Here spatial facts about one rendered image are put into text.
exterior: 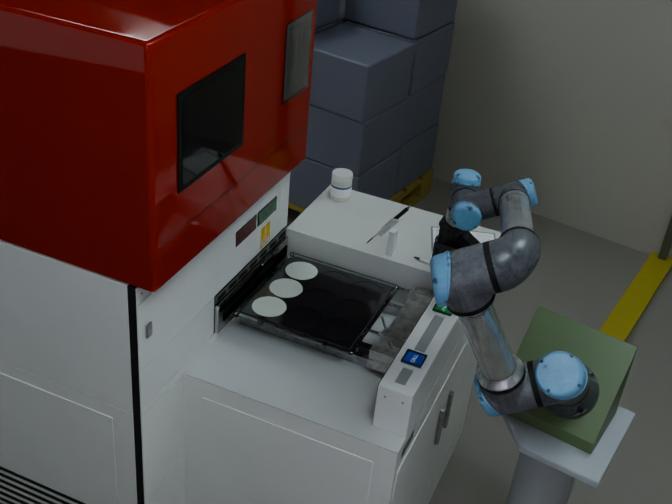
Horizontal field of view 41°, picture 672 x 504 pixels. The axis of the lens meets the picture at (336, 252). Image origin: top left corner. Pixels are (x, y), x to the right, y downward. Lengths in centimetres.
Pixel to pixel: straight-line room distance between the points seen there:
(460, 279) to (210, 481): 112
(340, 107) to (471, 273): 240
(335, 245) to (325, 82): 157
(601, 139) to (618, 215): 43
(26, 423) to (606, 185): 332
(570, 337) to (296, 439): 78
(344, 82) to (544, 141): 132
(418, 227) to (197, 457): 100
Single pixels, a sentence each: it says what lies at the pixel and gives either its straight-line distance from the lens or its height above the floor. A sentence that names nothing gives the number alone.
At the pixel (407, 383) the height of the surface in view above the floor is 96.
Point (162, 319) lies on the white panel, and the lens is 231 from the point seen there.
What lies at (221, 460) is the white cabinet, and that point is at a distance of 266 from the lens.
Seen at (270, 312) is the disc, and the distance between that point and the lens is 261.
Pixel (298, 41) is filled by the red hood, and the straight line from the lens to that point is 248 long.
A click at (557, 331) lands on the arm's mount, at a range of 251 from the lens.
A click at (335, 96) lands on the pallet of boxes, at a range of 426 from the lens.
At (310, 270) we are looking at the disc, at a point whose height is 90.
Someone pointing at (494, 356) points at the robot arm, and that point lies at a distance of 217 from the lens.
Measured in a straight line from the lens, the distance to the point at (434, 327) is 253.
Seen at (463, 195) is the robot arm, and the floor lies 135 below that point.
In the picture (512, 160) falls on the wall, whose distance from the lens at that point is 515.
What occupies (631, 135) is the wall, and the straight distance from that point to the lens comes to 487.
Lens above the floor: 245
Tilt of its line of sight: 32 degrees down
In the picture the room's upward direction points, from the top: 6 degrees clockwise
